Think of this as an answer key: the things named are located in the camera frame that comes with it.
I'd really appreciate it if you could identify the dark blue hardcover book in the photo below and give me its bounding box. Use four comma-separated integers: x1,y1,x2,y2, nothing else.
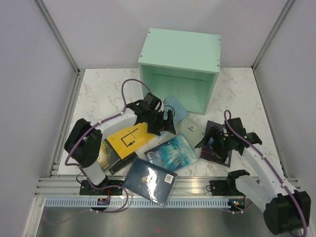
122,158,177,206

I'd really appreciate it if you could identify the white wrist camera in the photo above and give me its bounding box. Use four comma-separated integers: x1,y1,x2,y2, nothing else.
158,99,169,112
221,125,228,136

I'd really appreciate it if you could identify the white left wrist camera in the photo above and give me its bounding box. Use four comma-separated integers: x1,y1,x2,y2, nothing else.
158,99,169,112

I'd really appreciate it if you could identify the black glossy book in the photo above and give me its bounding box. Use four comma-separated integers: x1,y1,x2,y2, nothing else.
109,152,137,175

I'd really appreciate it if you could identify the light blue cable duct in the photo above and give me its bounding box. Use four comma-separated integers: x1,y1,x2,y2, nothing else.
45,197,237,208

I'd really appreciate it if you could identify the purple night sky book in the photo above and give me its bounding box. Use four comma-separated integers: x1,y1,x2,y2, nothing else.
195,120,232,167

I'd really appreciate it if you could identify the mint green open cabinet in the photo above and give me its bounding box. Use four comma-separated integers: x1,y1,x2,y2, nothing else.
138,28,221,115

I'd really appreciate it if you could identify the aluminium rail base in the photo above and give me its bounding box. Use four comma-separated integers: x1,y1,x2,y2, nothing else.
34,174,304,198

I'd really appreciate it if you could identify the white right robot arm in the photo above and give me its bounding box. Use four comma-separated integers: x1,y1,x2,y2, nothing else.
196,118,311,236

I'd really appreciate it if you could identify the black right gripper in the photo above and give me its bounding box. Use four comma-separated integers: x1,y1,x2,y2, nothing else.
195,126,233,163

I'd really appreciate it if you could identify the teal ocean cover book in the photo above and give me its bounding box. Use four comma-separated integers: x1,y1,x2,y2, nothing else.
145,133,198,172

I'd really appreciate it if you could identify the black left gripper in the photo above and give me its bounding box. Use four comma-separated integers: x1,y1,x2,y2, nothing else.
146,110,175,136

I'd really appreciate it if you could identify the pale green grey book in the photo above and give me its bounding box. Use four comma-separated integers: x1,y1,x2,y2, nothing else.
180,117,205,140

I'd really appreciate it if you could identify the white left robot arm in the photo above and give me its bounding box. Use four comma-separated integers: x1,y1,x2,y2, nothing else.
64,93,176,195

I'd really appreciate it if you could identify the yellow hardcover book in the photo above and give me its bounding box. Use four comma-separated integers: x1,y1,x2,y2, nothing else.
107,123,155,159

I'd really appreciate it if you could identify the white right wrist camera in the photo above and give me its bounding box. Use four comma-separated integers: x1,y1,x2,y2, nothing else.
221,125,228,136

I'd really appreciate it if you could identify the green Alice Wonderland book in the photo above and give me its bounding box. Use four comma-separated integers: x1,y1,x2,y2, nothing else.
97,139,121,172

